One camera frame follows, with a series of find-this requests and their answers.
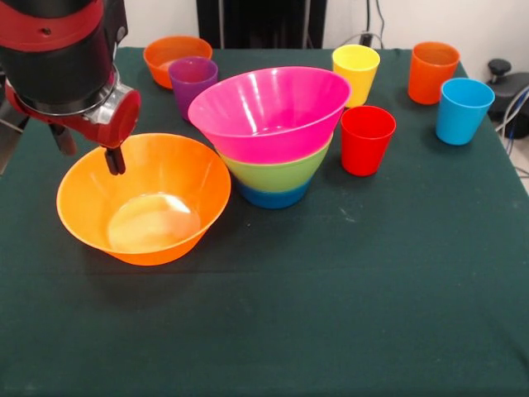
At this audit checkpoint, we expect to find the blue cup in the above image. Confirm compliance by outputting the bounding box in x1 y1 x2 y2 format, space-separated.
435 78 496 146

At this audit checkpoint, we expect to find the black hanging cable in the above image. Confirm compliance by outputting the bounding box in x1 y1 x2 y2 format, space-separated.
374 0 388 49

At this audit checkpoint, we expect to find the large orange bowl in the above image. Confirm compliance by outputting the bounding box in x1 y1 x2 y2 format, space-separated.
55 132 232 266

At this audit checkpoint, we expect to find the dark green table cloth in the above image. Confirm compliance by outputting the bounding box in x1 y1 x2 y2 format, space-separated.
0 45 529 397

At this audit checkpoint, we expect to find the grey metal leg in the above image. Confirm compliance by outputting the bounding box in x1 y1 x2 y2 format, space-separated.
0 117 25 134

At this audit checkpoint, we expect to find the black round base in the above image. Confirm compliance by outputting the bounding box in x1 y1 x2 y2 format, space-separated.
489 72 529 140

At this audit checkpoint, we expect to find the red cup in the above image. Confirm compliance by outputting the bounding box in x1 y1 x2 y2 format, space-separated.
340 105 398 178

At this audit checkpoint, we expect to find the purple cup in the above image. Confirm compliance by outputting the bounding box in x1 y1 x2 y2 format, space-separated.
168 56 219 123

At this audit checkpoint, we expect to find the green bowl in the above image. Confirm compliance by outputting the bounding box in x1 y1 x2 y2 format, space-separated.
217 134 335 194

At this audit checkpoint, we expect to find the white cable bundle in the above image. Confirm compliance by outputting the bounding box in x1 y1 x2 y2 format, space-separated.
494 84 529 141

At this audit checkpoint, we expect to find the yellow cup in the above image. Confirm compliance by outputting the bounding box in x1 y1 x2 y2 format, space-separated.
331 44 381 108

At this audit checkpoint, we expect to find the black round knob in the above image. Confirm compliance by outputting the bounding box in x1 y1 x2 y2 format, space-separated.
487 59 513 85

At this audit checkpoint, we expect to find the blue bowl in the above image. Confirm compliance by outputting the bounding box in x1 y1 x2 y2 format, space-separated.
236 181 312 210

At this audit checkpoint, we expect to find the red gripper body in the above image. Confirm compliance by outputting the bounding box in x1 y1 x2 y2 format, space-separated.
4 80 142 150

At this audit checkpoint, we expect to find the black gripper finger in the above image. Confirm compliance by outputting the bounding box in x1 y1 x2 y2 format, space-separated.
103 146 126 176
48 123 79 157

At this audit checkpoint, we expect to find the large pink bowl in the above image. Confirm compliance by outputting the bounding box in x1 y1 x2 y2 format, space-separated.
188 65 352 165

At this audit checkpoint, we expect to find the orange cup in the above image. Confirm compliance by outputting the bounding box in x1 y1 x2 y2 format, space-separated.
407 41 461 106

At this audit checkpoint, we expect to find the small dark orange bowl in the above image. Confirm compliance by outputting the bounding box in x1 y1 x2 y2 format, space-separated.
143 35 214 90

